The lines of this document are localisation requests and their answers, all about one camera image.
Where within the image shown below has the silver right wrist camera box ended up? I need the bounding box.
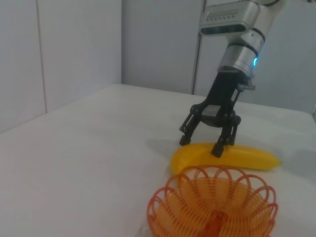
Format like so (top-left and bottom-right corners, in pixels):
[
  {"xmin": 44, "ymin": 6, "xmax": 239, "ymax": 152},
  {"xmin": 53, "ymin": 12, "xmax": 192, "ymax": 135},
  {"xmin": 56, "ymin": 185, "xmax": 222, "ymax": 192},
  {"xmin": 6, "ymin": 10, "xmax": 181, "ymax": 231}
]
[{"xmin": 198, "ymin": 0, "xmax": 261, "ymax": 36}]

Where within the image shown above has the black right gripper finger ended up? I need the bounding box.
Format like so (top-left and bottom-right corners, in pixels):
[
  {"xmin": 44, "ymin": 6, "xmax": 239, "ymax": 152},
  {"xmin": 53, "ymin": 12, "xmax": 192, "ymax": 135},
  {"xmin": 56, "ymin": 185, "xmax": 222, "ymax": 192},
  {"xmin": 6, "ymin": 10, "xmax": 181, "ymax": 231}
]
[
  {"xmin": 211, "ymin": 123, "xmax": 239, "ymax": 158},
  {"xmin": 179, "ymin": 112, "xmax": 202, "ymax": 145}
]

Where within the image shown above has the orange wire basket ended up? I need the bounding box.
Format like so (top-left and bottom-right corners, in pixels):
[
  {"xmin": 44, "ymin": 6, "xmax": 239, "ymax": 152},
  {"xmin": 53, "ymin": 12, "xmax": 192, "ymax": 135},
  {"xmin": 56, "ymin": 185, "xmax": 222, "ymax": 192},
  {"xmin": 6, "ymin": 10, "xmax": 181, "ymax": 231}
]
[{"xmin": 147, "ymin": 165, "xmax": 280, "ymax": 237}]

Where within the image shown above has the yellow banana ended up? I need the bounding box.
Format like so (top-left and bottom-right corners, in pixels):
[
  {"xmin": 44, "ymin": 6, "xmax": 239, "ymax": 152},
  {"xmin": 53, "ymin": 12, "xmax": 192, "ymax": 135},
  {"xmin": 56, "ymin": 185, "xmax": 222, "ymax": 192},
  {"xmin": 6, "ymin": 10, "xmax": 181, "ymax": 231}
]
[{"xmin": 168, "ymin": 142, "xmax": 283, "ymax": 179}]

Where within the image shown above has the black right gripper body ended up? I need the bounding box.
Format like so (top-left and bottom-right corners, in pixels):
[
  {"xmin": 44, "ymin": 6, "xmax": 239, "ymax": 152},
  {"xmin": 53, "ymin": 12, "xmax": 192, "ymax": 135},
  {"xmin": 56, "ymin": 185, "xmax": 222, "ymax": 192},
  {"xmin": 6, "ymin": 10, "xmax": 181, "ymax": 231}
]
[{"xmin": 190, "ymin": 70, "xmax": 248, "ymax": 128}]

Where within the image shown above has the right wrist metal connector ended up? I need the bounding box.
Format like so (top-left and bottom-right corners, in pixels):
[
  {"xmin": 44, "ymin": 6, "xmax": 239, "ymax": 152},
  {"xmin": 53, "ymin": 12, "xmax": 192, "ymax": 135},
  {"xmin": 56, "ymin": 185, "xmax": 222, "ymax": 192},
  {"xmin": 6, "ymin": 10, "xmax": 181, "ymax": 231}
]
[{"xmin": 237, "ymin": 80, "xmax": 256, "ymax": 93}]

